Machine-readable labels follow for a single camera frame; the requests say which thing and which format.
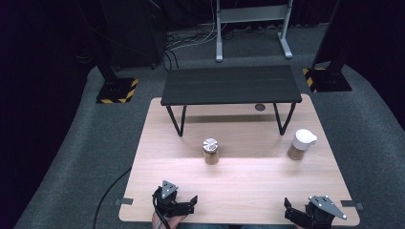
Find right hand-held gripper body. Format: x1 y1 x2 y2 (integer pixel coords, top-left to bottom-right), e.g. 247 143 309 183
304 195 349 229

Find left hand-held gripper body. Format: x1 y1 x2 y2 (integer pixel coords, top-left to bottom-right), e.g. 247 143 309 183
152 179 196 218

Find spice jar with silver lid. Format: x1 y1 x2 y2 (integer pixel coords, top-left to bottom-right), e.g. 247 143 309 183
202 137 221 166

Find spice jar with white lid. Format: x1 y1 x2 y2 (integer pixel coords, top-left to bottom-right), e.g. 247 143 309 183
287 128 318 161

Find black shelf with metal legs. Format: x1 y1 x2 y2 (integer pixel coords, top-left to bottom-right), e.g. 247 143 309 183
160 65 303 137

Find person's left hand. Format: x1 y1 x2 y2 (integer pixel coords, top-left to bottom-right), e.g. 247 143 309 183
151 211 187 229

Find black stand with striped base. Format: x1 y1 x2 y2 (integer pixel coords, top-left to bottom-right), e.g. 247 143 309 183
94 47 139 105
302 0 353 94

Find black cabinet on wheels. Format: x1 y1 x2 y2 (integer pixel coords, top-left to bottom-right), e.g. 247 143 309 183
106 0 168 70

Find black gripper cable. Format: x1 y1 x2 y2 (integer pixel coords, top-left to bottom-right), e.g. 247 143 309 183
152 194 172 229

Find black cable on floor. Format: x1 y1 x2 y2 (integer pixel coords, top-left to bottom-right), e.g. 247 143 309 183
92 167 133 229

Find bundle of floor cables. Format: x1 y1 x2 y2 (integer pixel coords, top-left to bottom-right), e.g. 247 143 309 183
162 18 224 72

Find white metal stand frame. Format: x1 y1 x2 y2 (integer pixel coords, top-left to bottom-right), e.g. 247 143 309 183
215 0 294 63

